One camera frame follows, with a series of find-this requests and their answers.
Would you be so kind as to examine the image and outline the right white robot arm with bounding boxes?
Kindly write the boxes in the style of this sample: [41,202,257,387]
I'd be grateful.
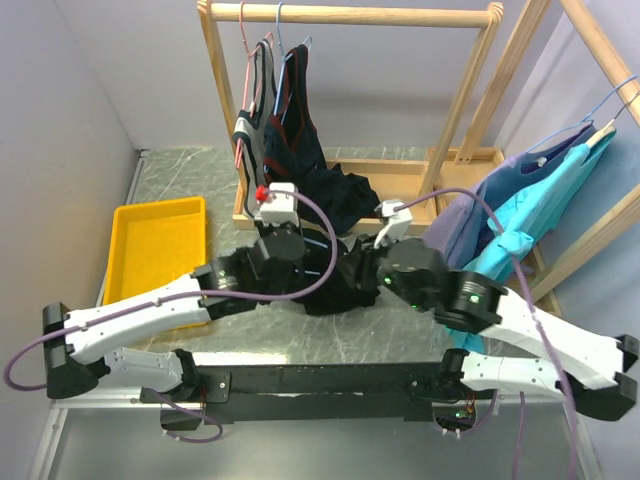
[337,238,639,422]

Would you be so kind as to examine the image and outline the turquoise shirt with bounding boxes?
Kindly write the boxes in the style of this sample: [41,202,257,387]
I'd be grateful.
[444,126,616,354]

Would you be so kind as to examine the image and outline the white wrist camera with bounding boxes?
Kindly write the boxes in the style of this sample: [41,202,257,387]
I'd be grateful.
[373,199,413,249]
[254,182,300,227]

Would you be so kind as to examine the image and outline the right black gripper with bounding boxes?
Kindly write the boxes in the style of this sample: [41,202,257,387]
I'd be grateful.
[333,226,432,312]

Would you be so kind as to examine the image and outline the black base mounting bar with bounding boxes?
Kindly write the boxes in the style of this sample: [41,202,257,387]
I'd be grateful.
[139,362,501,424]

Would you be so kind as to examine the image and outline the wooden hanger on right rack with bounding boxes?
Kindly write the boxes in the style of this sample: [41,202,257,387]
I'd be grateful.
[585,119,616,149]

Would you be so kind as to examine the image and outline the pink wire hanger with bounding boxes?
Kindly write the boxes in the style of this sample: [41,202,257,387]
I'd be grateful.
[234,1,274,173]

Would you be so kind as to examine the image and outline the blue wire hanger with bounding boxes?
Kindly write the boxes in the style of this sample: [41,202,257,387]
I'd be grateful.
[293,237,331,280]

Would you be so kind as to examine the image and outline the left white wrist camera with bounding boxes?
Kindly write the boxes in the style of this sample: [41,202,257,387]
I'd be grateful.
[254,182,300,227]

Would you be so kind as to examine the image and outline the blue hanger with navy top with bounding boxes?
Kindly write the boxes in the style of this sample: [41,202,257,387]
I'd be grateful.
[274,1,291,126]

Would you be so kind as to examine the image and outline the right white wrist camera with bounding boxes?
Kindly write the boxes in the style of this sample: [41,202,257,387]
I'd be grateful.
[373,199,413,249]

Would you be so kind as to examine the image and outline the black tank top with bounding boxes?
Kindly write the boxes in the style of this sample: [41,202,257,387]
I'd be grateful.
[294,228,380,316]

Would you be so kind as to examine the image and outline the yellow plastic tray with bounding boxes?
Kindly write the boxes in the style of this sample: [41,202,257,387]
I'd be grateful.
[102,196,208,304]

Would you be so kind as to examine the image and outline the wooden clothes rack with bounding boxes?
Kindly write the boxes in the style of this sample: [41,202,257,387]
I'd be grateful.
[197,1,504,199]
[425,1,639,300]

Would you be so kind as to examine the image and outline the white grey tank top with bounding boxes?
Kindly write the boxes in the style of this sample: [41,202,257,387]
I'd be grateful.
[232,38,276,218]

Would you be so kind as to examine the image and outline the navy red-trimmed tank top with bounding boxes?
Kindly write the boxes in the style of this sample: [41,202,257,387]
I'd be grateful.
[264,44,380,235]

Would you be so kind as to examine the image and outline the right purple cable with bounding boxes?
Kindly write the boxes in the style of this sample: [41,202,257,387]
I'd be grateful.
[394,187,581,480]

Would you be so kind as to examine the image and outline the blue hanger on right rack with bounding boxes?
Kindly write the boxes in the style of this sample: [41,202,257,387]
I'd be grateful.
[525,74,638,153]

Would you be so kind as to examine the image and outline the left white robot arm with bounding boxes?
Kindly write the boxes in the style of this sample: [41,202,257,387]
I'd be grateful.
[42,223,306,402]

